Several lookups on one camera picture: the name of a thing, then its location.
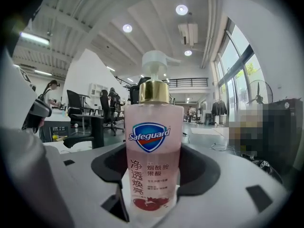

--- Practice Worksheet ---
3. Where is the clothes rack with dark garments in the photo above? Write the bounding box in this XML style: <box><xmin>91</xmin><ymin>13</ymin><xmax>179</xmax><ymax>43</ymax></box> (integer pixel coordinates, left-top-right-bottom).
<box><xmin>210</xmin><ymin>99</ymin><xmax>228</xmax><ymax>126</ymax></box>

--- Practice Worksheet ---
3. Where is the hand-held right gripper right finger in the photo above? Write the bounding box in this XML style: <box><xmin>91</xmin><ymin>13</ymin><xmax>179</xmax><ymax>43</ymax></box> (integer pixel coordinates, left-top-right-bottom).
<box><xmin>142</xmin><ymin>143</ymin><xmax>292</xmax><ymax>228</ymax></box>

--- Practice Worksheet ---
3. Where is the white ceiling air conditioner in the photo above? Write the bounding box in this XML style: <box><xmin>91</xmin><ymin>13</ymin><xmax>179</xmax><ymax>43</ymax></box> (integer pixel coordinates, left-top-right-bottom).
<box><xmin>178</xmin><ymin>22</ymin><xmax>199</xmax><ymax>47</ymax></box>

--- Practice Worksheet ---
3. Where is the grey floor cable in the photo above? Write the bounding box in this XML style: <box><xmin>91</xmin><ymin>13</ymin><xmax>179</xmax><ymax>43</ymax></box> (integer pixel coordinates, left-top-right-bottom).
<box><xmin>210</xmin><ymin>142</ymin><xmax>237</xmax><ymax>152</ymax></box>

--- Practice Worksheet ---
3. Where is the pink pump soap bottle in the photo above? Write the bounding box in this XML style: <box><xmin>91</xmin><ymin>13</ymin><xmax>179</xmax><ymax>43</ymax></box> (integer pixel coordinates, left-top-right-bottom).
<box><xmin>121</xmin><ymin>50</ymin><xmax>185</xmax><ymax>218</ymax></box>

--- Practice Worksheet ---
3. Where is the black mesh office chair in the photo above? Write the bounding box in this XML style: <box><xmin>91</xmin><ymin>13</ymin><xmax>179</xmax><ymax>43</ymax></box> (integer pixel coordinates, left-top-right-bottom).
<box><xmin>66</xmin><ymin>89</ymin><xmax>96</xmax><ymax>136</ymax></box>

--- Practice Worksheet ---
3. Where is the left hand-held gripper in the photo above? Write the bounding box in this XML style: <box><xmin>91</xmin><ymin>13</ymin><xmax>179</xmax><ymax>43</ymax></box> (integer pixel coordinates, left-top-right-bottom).
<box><xmin>3</xmin><ymin>48</ymin><xmax>53</xmax><ymax>132</ymax></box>

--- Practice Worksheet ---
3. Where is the black balcony railing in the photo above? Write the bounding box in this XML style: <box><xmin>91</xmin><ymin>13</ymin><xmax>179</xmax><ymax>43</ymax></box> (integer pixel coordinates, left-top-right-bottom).
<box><xmin>163</xmin><ymin>77</ymin><xmax>209</xmax><ymax>88</ymax></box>

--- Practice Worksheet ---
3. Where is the black high-back office chair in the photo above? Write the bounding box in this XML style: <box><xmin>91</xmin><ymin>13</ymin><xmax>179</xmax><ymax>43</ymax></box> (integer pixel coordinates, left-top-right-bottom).
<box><xmin>99</xmin><ymin>95</ymin><xmax>125</xmax><ymax>137</ymax></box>

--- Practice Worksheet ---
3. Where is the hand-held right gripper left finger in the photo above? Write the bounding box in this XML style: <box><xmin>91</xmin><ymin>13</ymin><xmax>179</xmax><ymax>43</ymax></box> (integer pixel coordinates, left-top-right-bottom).
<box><xmin>44</xmin><ymin>142</ymin><xmax>130</xmax><ymax>228</ymax></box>

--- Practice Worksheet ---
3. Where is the white office desk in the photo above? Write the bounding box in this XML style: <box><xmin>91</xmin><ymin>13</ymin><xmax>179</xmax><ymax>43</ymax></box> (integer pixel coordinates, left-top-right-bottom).
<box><xmin>43</xmin><ymin>108</ymin><xmax>72</xmax><ymax>143</ymax></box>

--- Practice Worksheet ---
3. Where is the black standing fan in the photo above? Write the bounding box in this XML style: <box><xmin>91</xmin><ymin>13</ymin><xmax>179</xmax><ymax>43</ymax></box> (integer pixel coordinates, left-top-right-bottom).
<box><xmin>244</xmin><ymin>79</ymin><xmax>274</xmax><ymax>105</ymax></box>

